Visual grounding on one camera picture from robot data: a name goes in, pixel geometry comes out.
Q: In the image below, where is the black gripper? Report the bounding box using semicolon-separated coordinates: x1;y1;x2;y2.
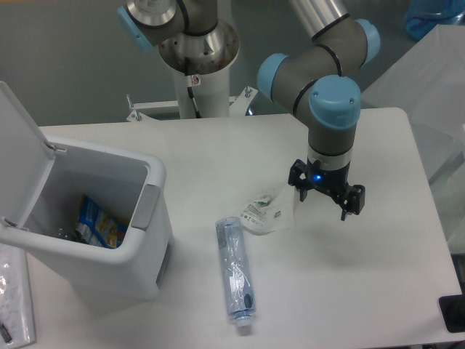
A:
288;159;365;221

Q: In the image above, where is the clear plastic wrapper bag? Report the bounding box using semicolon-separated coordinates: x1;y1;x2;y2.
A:
238;184;294;235

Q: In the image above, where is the crushed clear plastic bottle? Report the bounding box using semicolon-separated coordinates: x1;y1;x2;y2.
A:
216;217;256;335

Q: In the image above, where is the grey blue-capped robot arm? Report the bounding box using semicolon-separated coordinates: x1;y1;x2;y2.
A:
117;1;381;216

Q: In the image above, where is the white open trash can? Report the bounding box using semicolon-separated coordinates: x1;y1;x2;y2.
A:
1;84;173;300

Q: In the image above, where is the translucent plastic box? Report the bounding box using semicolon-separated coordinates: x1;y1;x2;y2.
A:
363;25;464;255

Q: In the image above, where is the black device at edge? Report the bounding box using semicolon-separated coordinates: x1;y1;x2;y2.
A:
439;294;464;333

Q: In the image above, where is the blue water jug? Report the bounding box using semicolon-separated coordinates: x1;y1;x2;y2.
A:
405;0;464;41

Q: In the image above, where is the blue yellow snack packet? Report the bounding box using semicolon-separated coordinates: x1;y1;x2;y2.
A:
75;196;128;249

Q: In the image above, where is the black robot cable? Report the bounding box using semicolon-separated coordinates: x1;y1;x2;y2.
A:
183;57;203;119

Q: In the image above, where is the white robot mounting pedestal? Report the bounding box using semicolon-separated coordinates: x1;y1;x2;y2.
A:
126;68;258;122

